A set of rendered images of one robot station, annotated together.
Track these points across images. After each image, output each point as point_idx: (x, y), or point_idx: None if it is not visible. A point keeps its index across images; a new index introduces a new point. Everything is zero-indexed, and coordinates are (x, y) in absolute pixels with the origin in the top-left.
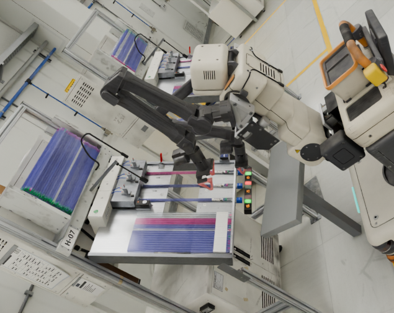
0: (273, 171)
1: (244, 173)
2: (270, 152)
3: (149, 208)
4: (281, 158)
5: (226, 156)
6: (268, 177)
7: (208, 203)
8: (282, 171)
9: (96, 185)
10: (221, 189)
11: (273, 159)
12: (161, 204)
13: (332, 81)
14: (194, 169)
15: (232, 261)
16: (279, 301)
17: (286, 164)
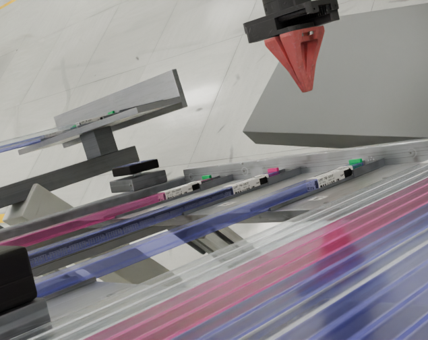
0: (350, 106)
1: (312, 85)
2: (255, 130)
3: (38, 307)
4: (325, 81)
5: (147, 160)
6: (351, 130)
7: (320, 194)
8: (387, 67)
9: None
10: (272, 185)
11: (296, 116)
12: (79, 293)
13: None
14: (37, 271)
15: None
16: None
17: (376, 55)
